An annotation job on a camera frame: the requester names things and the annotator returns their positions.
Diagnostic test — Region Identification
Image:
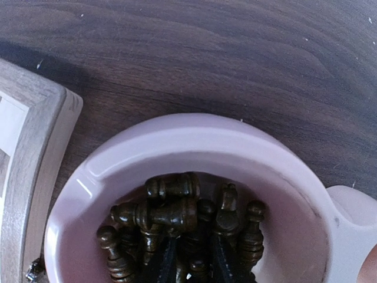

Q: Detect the dark chess pieces pile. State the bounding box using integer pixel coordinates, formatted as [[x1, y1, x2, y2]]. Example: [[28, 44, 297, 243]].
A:
[[96, 172, 266, 282]]

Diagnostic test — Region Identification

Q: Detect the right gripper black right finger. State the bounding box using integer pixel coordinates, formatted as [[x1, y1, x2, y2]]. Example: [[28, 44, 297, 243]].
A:
[[212, 235, 242, 282]]

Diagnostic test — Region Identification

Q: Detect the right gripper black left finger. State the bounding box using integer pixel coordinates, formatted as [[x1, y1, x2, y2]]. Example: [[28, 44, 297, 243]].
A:
[[140, 237, 178, 283]]

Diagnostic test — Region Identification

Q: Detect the pink plastic double bowl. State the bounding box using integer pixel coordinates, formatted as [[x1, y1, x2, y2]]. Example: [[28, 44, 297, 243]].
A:
[[44, 114, 376, 282]]

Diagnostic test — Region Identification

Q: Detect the wooden chess board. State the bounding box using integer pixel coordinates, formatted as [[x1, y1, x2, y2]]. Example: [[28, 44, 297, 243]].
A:
[[1, 60, 83, 282]]

